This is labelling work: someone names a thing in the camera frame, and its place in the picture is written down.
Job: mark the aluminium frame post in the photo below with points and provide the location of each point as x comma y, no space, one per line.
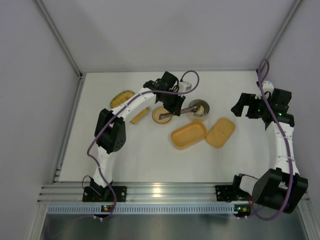
57,35
281,28

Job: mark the white steamed bun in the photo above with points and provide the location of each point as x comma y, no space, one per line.
200,111

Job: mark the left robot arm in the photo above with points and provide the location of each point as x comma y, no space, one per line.
110,133

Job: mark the round beige lid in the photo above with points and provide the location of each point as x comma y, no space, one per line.
157,113

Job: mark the round steel-lined container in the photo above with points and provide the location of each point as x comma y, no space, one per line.
206,107

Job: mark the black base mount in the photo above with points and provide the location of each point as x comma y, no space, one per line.
96,195
225,193

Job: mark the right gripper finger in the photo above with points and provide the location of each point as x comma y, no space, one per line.
244,100
250,113

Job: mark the left aluminium frame post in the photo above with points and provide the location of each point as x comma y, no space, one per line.
57,35

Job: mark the tan rectangular box lid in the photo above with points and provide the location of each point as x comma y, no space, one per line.
220,132

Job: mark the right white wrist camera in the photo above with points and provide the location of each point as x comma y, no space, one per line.
267,86

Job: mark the tan rectangular lunch box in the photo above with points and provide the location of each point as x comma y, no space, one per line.
188,135

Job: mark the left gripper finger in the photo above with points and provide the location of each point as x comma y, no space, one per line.
169,106
179,100

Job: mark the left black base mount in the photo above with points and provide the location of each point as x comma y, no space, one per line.
96,195

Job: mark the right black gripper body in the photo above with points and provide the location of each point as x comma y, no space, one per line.
247,105

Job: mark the slotted cable duct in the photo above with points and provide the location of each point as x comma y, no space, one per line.
144,209

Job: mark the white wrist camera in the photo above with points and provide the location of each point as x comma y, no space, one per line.
267,86
184,86

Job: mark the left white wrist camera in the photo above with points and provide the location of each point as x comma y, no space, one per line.
184,86

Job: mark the metal tongs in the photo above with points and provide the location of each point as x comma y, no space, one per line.
193,108

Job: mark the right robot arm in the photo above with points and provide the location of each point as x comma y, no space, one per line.
282,183

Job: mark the right aluminium frame post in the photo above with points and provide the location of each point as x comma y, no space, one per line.
281,28

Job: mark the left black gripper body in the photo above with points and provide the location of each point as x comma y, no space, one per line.
172,101

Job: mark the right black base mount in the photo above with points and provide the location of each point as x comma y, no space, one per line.
225,193

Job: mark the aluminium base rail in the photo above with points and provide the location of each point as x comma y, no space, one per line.
136,192

